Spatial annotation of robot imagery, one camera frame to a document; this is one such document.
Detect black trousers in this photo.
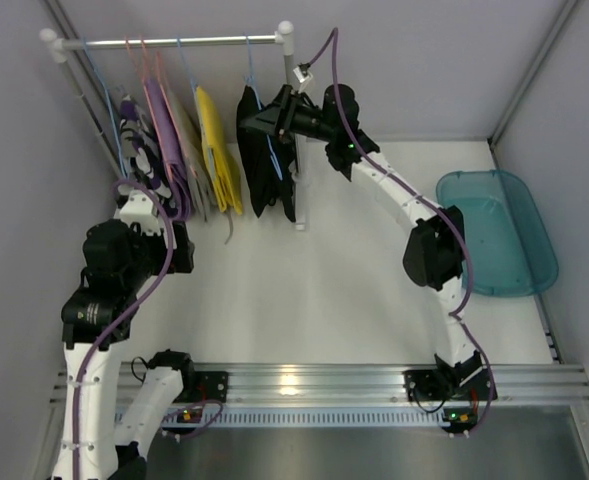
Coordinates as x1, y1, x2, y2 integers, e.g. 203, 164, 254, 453
236, 85, 296, 222

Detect light blue wire hanger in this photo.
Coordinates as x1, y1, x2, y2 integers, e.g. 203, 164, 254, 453
243, 33, 284, 182

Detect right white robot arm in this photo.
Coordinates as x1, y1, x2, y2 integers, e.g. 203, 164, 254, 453
237, 83, 497, 402

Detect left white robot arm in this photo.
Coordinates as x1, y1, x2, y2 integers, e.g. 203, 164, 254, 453
51, 219, 196, 479

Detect yellow trousers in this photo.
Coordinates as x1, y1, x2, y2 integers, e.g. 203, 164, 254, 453
195, 86, 244, 215

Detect grey trousers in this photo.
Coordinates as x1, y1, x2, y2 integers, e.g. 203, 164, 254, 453
163, 89, 234, 245

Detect purple trousers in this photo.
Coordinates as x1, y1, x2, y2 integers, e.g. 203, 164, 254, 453
148, 78, 192, 221

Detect blue hanger far left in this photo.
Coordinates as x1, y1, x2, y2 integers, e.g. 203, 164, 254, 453
81, 37, 128, 178

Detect white metal clothes rack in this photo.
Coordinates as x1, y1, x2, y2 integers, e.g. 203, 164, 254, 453
38, 20, 311, 232

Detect teal plastic basin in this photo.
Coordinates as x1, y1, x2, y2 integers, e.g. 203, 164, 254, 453
436, 170, 559, 298

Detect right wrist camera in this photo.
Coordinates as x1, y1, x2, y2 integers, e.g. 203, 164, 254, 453
293, 63, 315, 95

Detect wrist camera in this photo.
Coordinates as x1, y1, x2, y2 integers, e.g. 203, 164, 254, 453
293, 63, 315, 95
114, 190, 161, 236

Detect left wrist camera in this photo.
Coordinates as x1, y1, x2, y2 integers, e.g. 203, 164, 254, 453
114, 190, 161, 236

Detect pink wire hanger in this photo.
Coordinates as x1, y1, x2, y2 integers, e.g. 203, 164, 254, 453
142, 46, 202, 185
124, 37, 174, 185

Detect aluminium mounting rail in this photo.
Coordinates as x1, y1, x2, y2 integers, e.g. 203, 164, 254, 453
48, 362, 589, 436

